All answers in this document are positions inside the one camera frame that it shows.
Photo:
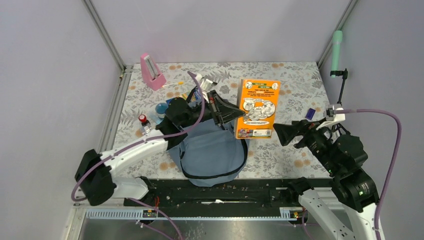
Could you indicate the small purple eraser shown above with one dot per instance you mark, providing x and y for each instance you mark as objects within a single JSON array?
[{"x": 310, "y": 114}]

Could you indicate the mint green microphone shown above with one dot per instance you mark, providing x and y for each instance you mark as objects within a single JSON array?
[{"x": 337, "y": 39}]

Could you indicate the floral table mat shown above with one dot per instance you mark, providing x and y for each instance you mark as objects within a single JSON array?
[{"x": 301, "y": 88}]

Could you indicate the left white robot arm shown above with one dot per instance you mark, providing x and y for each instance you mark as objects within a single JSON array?
[{"x": 98, "y": 173}]

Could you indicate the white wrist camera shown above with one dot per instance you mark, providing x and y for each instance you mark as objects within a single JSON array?
[
  {"x": 331, "y": 117},
  {"x": 206, "y": 85}
]

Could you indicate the orange picture book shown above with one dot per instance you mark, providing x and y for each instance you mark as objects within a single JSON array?
[{"x": 258, "y": 100}]

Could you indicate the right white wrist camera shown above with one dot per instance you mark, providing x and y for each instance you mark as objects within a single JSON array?
[{"x": 331, "y": 117}]

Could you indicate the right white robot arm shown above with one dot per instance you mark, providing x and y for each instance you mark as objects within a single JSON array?
[{"x": 342, "y": 158}]

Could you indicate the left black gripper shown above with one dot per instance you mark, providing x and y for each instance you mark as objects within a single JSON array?
[{"x": 224, "y": 111}]

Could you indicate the black microphone tripod stand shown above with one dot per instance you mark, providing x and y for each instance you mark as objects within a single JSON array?
[{"x": 344, "y": 74}]

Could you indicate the blue lidded round jar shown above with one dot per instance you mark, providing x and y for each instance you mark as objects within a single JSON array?
[{"x": 160, "y": 109}]

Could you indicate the blue-grey student backpack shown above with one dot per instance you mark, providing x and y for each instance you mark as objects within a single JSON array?
[{"x": 209, "y": 154}]

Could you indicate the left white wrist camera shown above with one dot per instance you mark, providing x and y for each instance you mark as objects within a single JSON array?
[{"x": 206, "y": 85}]

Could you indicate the red capped small bottle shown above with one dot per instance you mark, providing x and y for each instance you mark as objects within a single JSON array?
[{"x": 145, "y": 126}]

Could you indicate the white orange pen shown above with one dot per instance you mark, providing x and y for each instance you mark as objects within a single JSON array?
[{"x": 173, "y": 84}]

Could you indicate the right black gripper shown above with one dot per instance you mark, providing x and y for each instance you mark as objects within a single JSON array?
[{"x": 286, "y": 132}]

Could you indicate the pink metronome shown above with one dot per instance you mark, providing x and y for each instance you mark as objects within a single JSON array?
[{"x": 151, "y": 75}]

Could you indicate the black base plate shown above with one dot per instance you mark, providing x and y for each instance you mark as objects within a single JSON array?
[{"x": 256, "y": 193}]

